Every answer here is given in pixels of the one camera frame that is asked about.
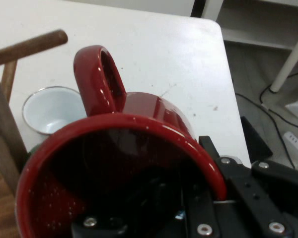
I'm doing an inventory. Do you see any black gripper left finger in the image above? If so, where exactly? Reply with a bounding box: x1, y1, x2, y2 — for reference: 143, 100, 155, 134
71, 179, 189, 238

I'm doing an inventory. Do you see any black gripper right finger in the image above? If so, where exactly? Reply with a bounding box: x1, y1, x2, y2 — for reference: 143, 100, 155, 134
198, 135, 298, 238

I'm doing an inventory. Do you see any red enamel mug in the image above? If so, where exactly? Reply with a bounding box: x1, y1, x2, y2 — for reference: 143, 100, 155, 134
14, 44, 228, 238

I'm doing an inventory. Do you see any black flat floor object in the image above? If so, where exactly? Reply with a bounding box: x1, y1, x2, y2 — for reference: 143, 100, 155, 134
240, 116, 274, 164

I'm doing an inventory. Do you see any white power strip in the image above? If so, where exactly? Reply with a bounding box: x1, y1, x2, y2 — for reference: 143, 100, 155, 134
283, 131, 298, 160

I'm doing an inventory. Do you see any white enamel mug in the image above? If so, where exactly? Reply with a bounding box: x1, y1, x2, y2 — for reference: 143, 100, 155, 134
21, 86, 88, 136

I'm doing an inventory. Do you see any brown wooden mug tree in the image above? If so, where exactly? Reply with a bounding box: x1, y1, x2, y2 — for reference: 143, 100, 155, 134
0, 29, 69, 238

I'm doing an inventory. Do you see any white slanted pole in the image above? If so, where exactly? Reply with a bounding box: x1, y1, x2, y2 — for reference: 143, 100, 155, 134
270, 29, 298, 93

